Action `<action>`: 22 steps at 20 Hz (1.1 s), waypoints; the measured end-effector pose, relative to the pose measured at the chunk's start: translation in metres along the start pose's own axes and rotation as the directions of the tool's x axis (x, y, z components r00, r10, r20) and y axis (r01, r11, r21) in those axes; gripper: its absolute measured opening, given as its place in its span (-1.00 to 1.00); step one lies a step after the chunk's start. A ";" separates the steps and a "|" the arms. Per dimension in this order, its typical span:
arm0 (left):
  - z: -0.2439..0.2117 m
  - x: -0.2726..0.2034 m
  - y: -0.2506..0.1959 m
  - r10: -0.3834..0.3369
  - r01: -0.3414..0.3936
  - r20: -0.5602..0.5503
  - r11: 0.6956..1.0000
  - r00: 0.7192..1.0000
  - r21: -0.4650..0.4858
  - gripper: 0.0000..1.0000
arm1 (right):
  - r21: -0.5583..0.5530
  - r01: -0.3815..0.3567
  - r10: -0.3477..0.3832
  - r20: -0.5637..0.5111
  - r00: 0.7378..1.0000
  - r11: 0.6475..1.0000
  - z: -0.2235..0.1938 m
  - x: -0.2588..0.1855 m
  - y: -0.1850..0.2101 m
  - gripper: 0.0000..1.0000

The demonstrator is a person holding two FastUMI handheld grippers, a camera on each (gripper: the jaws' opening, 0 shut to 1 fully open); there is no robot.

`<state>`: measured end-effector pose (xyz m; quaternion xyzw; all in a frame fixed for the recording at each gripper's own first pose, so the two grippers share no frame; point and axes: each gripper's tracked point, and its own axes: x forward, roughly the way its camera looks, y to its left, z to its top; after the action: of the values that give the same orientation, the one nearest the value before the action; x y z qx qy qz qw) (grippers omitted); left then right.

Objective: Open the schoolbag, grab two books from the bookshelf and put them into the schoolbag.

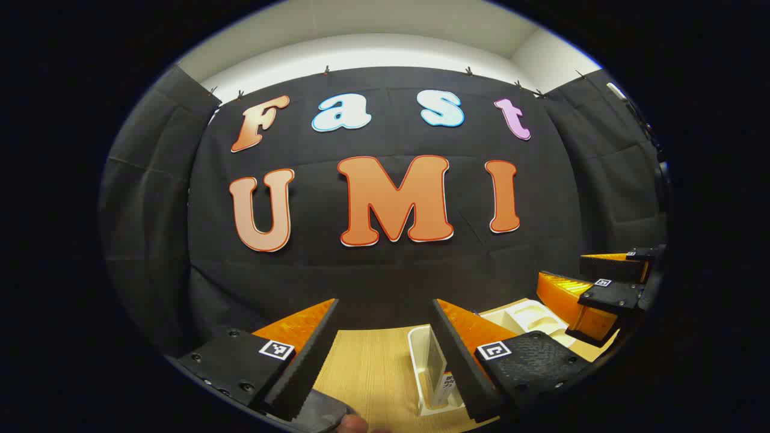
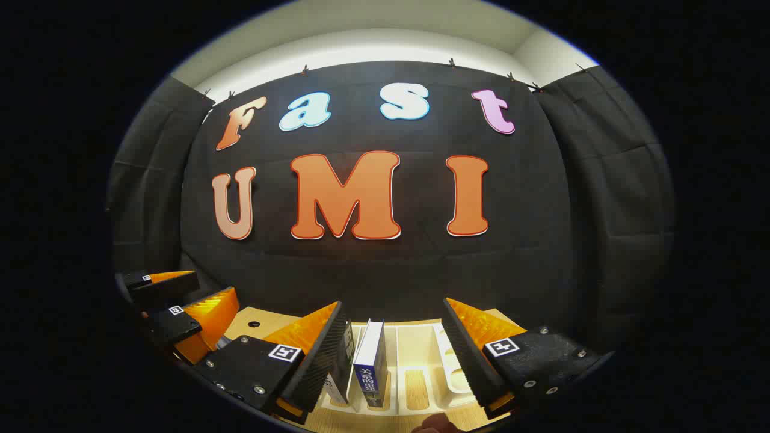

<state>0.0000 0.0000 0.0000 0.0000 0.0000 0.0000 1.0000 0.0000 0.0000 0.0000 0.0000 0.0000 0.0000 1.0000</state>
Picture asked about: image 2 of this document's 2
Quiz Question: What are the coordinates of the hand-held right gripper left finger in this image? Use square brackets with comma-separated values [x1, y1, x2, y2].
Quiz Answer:
[194, 301, 351, 425]

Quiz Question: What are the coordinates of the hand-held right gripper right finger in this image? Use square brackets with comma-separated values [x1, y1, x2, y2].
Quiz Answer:
[442, 298, 614, 420]

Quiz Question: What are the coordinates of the dark cover book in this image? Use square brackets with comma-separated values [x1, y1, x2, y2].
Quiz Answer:
[325, 322, 357, 405]

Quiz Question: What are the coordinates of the white bookshelf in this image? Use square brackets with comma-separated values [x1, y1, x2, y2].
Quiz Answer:
[322, 321, 482, 417]

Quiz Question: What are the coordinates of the blue spine book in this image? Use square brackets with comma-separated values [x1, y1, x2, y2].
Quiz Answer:
[352, 319, 389, 408]

